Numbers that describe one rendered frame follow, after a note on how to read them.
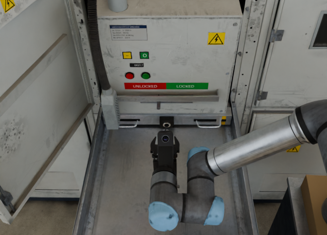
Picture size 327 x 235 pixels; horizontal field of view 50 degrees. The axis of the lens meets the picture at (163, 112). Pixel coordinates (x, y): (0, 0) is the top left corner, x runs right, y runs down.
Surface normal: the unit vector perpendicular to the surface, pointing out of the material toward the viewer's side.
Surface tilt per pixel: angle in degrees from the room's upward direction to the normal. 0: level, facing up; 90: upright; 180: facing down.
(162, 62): 94
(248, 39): 90
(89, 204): 0
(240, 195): 0
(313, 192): 4
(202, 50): 94
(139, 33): 94
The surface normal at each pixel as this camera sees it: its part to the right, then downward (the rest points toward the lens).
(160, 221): -0.03, 0.57
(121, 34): -0.02, 0.75
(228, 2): -0.02, -0.66
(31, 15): 0.94, 0.22
